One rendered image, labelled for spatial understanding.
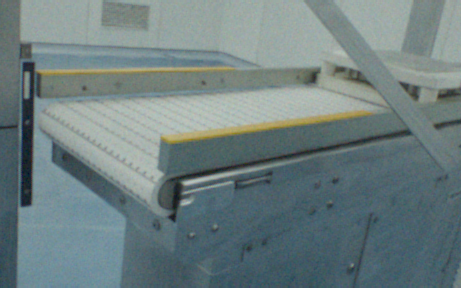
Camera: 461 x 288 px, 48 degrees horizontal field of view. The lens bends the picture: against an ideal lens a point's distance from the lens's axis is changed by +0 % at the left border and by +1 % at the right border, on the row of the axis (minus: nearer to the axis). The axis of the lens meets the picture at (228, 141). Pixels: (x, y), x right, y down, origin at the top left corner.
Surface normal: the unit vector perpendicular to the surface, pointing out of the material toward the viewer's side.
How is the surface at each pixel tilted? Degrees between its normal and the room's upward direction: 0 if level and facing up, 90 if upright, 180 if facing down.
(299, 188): 90
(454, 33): 90
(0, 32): 90
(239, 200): 90
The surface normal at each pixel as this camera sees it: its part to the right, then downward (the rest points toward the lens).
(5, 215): 0.67, 0.32
